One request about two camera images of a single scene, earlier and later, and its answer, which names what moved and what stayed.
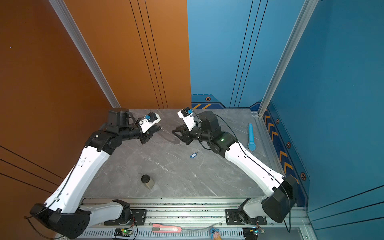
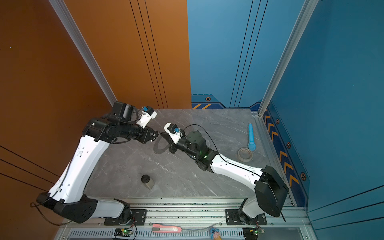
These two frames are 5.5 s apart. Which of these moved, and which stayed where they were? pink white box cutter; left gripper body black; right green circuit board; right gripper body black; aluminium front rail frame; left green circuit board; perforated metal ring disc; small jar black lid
Moved: right gripper body black; perforated metal ring disc
Stayed: small jar black lid; left gripper body black; right green circuit board; pink white box cutter; left green circuit board; aluminium front rail frame
